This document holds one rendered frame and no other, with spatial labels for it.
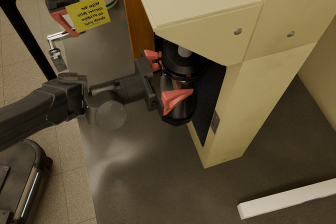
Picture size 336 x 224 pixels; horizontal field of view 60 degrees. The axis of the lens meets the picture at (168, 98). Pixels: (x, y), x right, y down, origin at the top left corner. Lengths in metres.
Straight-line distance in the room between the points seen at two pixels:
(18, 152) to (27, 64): 0.82
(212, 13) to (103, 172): 0.61
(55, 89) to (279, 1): 0.40
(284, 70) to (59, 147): 1.65
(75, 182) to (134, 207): 1.09
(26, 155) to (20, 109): 1.21
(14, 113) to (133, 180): 0.40
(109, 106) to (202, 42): 0.26
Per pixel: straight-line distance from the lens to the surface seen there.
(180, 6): 0.30
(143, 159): 0.81
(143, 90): 0.60
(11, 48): 2.52
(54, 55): 0.69
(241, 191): 0.81
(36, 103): 0.53
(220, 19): 0.30
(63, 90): 0.57
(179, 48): 0.57
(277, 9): 0.34
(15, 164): 1.73
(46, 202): 1.87
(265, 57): 0.41
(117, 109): 0.53
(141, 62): 0.62
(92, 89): 0.60
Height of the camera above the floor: 1.71
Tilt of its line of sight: 60 degrees down
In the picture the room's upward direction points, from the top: straight up
